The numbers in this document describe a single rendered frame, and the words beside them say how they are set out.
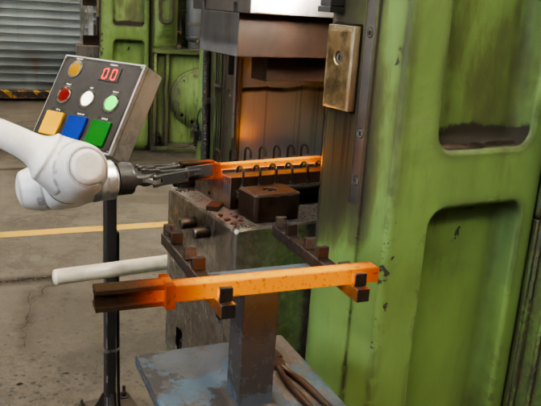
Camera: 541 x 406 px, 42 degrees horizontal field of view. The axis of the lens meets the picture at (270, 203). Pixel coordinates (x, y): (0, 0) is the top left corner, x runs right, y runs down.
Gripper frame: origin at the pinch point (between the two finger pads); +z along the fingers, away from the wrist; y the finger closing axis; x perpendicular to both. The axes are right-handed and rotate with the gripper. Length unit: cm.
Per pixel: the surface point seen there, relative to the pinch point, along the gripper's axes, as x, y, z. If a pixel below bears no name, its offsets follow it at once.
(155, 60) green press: -22, -455, 165
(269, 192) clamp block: -2.0, 18.0, 9.3
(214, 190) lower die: -5.9, -1.0, 4.9
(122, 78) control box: 16, -47, -2
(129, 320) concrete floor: -101, -126, 23
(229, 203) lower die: -6.9, 7.3, 4.9
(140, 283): 4, 66, -38
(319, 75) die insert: 21.7, 3.6, 31.1
